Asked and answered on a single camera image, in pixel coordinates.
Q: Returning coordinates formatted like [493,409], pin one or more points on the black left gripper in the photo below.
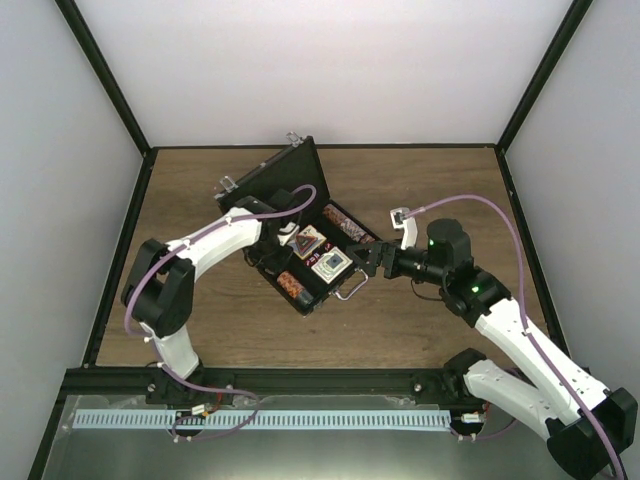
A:
[272,266]

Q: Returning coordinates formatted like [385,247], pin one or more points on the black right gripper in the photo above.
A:
[376,261]

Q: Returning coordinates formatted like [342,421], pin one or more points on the small orange chip stack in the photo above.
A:
[290,284]

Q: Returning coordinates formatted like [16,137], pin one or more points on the red black triangular card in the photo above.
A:
[304,242]

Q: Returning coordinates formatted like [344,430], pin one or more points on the white playing card deck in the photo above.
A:
[331,264]

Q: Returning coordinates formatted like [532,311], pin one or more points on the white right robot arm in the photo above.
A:
[585,424]

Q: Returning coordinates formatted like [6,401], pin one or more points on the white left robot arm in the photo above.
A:
[159,290]

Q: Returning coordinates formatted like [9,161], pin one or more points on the red dice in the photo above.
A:
[318,253]

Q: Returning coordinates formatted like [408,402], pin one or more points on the row of poker chips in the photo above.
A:
[343,230]

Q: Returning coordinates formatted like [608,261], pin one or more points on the black chip stack in case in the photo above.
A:
[304,299]

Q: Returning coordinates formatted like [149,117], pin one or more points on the chrome case handle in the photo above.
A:
[352,286]

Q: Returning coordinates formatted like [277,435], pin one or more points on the light blue slotted rail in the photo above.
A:
[401,420]

